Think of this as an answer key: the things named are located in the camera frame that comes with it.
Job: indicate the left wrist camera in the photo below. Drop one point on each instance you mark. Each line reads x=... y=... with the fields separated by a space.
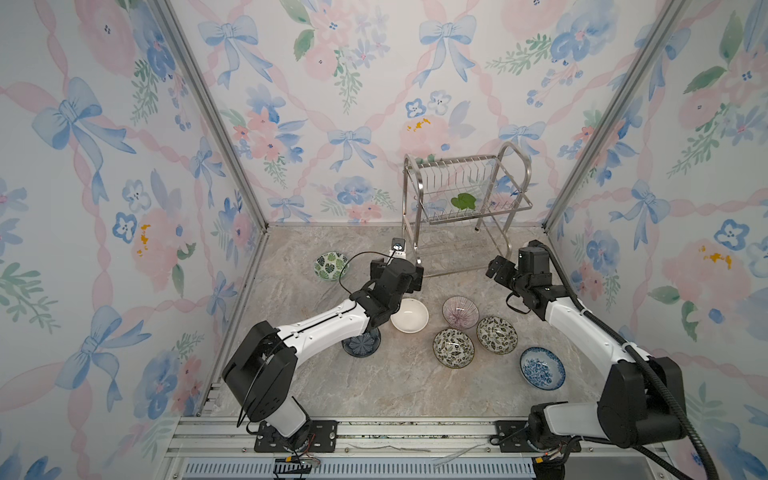
x=398 y=248

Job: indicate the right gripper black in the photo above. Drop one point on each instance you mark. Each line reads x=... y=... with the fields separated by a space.
x=507 y=267

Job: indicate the blue white patterned plate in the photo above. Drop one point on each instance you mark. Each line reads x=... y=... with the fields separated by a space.
x=542 y=369

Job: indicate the black white floral bowl right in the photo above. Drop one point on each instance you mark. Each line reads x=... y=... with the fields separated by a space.
x=497 y=335

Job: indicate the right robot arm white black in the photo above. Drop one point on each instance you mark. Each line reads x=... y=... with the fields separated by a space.
x=642 y=399

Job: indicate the white bowl orange outside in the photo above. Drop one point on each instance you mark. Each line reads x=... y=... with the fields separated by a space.
x=412 y=316

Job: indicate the dark blue flower bowl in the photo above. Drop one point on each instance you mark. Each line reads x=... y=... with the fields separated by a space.
x=364 y=345

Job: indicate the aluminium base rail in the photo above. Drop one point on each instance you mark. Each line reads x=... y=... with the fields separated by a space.
x=366 y=448

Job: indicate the black white floral bowl front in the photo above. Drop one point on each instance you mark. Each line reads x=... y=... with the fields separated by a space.
x=453 y=348

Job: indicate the green leaf-shaped dish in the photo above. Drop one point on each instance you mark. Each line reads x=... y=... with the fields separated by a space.
x=464 y=202

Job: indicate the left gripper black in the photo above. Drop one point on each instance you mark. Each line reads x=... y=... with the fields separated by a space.
x=416 y=281

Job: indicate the black white floral bowl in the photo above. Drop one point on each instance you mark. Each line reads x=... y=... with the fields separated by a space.
x=497 y=335
x=453 y=348

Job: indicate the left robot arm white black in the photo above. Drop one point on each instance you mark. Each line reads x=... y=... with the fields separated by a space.
x=260 y=372

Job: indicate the green leaf pattern bowl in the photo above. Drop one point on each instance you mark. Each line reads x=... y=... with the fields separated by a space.
x=330 y=266

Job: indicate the stainless steel dish rack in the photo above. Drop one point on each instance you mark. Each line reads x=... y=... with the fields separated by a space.
x=457 y=211

